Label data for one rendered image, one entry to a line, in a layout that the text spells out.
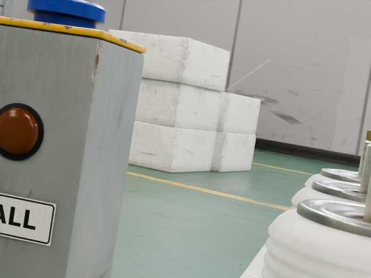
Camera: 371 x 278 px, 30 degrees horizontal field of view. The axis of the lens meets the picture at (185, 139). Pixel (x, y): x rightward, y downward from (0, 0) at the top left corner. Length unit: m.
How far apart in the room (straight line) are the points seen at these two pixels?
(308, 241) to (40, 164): 0.14
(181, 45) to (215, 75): 0.29
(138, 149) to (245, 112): 0.69
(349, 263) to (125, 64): 0.16
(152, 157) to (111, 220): 2.42
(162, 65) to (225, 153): 0.58
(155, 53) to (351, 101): 2.95
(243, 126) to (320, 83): 2.38
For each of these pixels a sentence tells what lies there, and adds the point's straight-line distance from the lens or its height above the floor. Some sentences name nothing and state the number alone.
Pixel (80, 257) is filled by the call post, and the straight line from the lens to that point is 0.34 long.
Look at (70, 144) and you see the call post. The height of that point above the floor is 0.26.
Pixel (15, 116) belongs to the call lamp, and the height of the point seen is 0.27.
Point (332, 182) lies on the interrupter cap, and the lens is 0.43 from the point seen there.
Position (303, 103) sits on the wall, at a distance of 5.67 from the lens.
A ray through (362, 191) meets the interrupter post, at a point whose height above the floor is 0.25.
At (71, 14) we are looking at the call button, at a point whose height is 0.32.
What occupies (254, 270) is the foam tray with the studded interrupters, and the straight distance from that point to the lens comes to 0.49.
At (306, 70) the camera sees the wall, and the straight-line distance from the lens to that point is 5.69.
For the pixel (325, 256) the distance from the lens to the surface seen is 0.25.
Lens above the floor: 0.29
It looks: 3 degrees down
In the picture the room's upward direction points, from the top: 9 degrees clockwise
